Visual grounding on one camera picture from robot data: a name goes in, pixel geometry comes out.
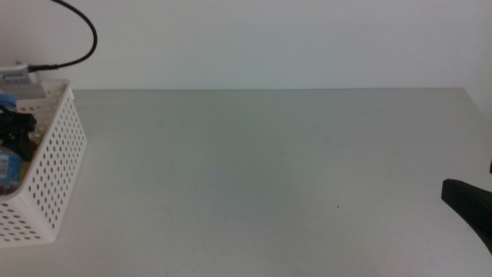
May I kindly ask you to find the white perforated plastic basket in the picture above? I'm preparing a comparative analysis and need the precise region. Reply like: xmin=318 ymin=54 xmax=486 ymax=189
xmin=0 ymin=78 xmax=88 ymax=248

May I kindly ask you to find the clear water bottle blue cap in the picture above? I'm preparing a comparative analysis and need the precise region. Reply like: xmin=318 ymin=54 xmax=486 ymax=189
xmin=0 ymin=92 xmax=25 ymax=191

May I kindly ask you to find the smooth black camera cable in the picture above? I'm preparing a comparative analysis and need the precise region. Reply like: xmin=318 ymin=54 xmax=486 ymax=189
xmin=27 ymin=0 xmax=98 ymax=73

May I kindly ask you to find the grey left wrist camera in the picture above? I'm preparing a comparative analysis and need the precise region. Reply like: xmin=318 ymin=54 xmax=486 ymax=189
xmin=0 ymin=62 xmax=42 ymax=86

